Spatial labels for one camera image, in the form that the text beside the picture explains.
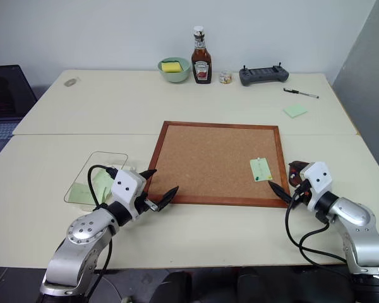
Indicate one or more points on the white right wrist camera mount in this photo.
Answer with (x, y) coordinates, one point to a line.
(317, 180)

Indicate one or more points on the yellow sponge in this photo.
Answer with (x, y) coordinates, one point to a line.
(172, 67)

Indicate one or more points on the grey remote controller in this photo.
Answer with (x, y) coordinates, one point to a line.
(263, 75)

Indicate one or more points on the small glass jar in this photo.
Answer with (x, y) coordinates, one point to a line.
(225, 78)

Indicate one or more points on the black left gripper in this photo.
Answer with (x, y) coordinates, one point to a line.
(142, 202)

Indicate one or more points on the light green bowl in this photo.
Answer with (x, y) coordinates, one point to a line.
(174, 77)

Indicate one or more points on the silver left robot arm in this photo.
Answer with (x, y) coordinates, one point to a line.
(82, 233)

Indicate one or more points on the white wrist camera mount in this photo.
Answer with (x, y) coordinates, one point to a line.
(126, 186)
(317, 180)

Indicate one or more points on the clear plastic tray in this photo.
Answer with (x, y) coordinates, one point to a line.
(101, 161)

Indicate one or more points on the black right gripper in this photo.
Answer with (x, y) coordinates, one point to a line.
(298, 176)

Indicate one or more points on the wood-framed cork board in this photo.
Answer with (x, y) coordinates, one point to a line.
(208, 158)

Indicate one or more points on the dark laptop computer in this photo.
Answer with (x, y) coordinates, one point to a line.
(6, 94)

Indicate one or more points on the black and silver pen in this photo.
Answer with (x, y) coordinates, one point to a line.
(300, 93)

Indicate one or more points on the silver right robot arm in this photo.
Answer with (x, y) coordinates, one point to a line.
(360, 233)

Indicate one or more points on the green sticky note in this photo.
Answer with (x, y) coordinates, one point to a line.
(260, 169)

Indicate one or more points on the ketchup bottle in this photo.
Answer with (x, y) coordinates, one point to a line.
(201, 63)

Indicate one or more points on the green sticky note pad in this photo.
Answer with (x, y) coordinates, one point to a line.
(295, 111)

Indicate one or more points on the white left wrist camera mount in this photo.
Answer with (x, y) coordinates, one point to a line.
(126, 186)

